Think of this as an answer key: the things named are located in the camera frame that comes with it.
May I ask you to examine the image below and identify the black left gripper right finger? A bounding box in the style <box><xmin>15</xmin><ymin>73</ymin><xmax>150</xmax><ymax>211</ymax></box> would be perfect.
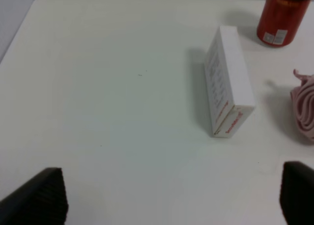
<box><xmin>279</xmin><ymin>161</ymin><xmax>314</xmax><ymax>225</ymax></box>

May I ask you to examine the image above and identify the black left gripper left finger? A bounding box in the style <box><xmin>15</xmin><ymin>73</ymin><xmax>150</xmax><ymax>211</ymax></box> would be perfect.
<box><xmin>0</xmin><ymin>168</ymin><xmax>69</xmax><ymax>225</ymax></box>

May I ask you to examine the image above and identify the pink rolled towel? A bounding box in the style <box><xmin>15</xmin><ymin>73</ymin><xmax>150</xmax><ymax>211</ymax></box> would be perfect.
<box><xmin>290</xmin><ymin>69</ymin><xmax>314</xmax><ymax>142</ymax></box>

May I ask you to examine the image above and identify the white rectangular cardboard box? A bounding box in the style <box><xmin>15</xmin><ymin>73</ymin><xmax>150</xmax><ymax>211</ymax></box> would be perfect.
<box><xmin>204</xmin><ymin>26</ymin><xmax>256</xmax><ymax>138</ymax></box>

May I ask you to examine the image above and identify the red drink can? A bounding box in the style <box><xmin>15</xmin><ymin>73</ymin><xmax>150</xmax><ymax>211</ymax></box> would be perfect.
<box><xmin>257</xmin><ymin>0</ymin><xmax>311</xmax><ymax>47</ymax></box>

